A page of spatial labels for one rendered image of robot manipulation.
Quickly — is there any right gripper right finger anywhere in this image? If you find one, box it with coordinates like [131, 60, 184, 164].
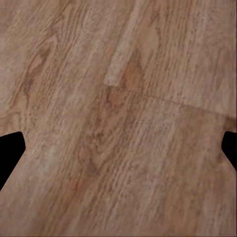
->
[221, 131, 237, 171]

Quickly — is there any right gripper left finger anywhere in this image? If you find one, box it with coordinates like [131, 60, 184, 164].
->
[0, 131, 26, 190]

